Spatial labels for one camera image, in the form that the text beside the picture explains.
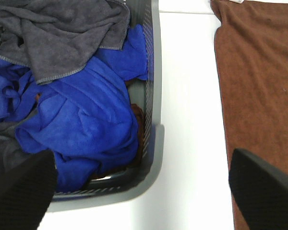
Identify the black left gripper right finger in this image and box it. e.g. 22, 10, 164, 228
228, 149, 288, 230

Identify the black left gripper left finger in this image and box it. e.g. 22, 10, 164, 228
0, 150, 57, 230

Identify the blue towel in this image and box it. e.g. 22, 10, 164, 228
0, 25, 148, 192

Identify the dark brown towel in basket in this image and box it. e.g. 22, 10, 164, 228
86, 80, 147, 180

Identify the grey towel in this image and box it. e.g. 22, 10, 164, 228
0, 0, 130, 84

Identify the grey perforated laundry basket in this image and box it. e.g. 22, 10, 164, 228
0, 0, 165, 213

